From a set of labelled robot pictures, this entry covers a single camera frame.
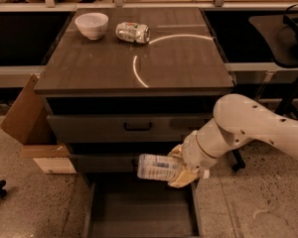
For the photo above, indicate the grey bottom drawer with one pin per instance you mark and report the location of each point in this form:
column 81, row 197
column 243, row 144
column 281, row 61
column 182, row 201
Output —
column 121, row 205

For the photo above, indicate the white ceramic bowl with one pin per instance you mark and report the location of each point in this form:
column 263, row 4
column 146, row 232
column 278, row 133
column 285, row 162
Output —
column 92, row 25

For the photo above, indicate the crushed silver soda can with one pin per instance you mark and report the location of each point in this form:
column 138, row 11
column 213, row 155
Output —
column 133, row 32

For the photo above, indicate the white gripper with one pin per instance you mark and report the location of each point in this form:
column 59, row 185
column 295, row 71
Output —
column 193, row 156

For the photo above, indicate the grey top drawer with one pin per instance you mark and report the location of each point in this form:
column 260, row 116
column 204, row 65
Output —
column 109, row 128

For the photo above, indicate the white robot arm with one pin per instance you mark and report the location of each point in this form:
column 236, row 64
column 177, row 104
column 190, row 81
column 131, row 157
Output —
column 237, row 120

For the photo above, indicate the grey middle drawer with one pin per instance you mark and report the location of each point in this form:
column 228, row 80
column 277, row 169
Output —
column 104, row 163

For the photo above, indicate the black top drawer handle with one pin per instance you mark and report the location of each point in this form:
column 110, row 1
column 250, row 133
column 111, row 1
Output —
column 137, row 127

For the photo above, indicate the grey drawer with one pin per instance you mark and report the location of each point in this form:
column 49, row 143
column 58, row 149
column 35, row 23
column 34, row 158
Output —
column 109, row 128
column 121, row 205
column 104, row 163

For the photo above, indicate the dark wooden drawer cabinet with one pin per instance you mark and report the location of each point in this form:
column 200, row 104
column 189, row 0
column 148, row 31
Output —
column 179, row 71

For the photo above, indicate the brown cardboard box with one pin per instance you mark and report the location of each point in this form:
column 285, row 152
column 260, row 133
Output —
column 26, row 122

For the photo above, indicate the clear plastic water bottle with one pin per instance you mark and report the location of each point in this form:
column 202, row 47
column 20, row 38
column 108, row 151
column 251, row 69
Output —
column 162, row 168

